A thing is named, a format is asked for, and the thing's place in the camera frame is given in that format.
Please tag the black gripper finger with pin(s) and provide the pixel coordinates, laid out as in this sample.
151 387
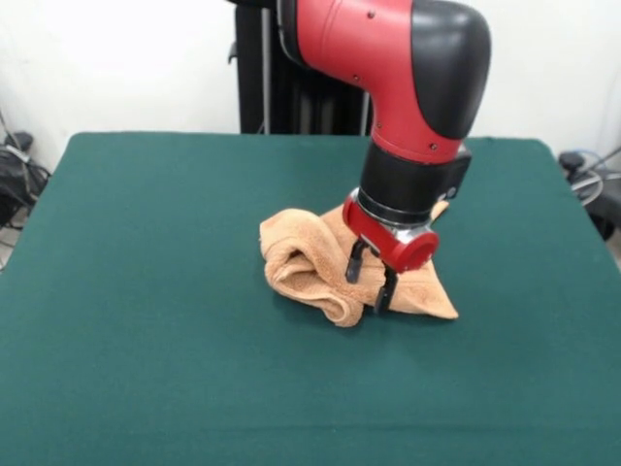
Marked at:
354 264
385 296

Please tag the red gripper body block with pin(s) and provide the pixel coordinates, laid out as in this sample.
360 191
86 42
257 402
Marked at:
407 250

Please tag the tan terry towel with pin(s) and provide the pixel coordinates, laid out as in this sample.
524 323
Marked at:
310 262

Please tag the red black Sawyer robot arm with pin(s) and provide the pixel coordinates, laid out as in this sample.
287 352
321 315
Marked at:
402 73

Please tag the dark green table cloth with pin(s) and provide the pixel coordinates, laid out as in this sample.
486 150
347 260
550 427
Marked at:
145 364

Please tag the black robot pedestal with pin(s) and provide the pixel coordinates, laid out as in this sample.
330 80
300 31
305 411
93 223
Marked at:
262 87

